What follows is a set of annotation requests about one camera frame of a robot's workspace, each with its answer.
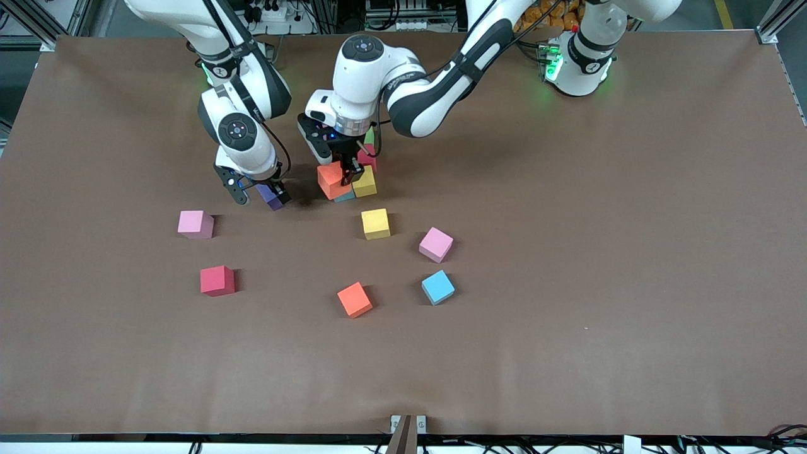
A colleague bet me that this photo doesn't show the purple foam cube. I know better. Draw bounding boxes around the purple foam cube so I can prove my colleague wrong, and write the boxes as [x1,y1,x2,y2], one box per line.
[255,183,285,211]

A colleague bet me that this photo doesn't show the orange foam cube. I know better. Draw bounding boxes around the orange foam cube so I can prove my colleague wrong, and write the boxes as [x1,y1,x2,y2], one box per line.
[316,161,347,201]
[337,281,373,319]

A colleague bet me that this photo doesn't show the yellow foam cube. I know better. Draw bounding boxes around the yellow foam cube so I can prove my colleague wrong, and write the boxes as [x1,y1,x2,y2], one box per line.
[352,166,378,199]
[361,208,391,241]

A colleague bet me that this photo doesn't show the pink foam cube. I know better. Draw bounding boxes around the pink foam cube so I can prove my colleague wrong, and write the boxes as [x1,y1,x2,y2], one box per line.
[419,226,455,264]
[177,210,215,240]

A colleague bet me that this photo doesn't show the white power strip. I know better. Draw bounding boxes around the white power strip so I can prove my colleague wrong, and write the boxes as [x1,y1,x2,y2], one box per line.
[243,2,316,35]

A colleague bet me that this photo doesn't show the grey equipment box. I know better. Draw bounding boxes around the grey equipment box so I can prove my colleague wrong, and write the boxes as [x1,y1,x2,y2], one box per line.
[364,0,442,31]

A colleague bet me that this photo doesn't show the orange snack packets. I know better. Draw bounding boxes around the orange snack packets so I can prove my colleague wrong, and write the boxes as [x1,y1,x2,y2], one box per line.
[514,0,584,33]

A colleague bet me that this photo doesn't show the brown wooden stick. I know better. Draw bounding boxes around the brown wooden stick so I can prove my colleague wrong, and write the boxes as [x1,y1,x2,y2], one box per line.
[386,414,418,454]

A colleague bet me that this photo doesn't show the brown paper table cover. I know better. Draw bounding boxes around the brown paper table cover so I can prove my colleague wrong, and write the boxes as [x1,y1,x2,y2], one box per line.
[0,30,807,437]

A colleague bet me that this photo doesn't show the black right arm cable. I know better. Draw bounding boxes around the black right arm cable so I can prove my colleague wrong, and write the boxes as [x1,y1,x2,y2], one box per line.
[262,120,292,178]

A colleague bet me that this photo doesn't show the black base cables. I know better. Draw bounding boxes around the black base cables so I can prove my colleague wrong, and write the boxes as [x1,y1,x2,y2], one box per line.
[514,35,548,64]

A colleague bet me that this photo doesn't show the small metal bracket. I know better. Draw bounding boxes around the small metal bracket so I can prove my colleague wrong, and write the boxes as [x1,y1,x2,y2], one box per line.
[390,414,427,434]

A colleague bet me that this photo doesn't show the aluminium frame profile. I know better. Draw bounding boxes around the aluminium frame profile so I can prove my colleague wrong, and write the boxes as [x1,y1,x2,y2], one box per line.
[0,0,95,51]
[755,0,807,45]

